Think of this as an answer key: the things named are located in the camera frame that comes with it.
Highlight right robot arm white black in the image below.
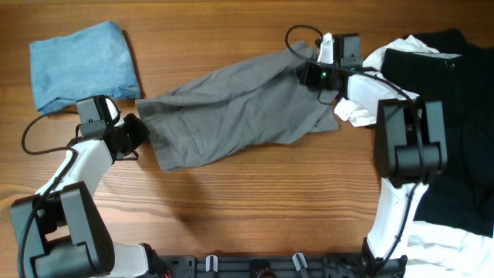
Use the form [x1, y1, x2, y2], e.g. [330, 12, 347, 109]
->
[297, 57, 448, 273]

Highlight folded blue denim garment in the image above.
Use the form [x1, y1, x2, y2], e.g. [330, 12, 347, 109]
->
[29, 21, 141, 114]

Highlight black garment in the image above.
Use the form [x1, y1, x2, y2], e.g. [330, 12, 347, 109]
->
[381, 29, 493, 237]

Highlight grey shorts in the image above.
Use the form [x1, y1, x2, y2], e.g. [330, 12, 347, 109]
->
[136, 50, 339, 171]

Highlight white shirt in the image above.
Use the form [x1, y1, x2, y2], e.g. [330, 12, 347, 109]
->
[337, 34, 493, 277]

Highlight black base rail with clips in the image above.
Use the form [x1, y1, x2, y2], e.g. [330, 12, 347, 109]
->
[146, 246, 410, 278]

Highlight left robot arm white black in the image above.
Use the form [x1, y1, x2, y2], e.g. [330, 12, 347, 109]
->
[10, 95, 147, 277]

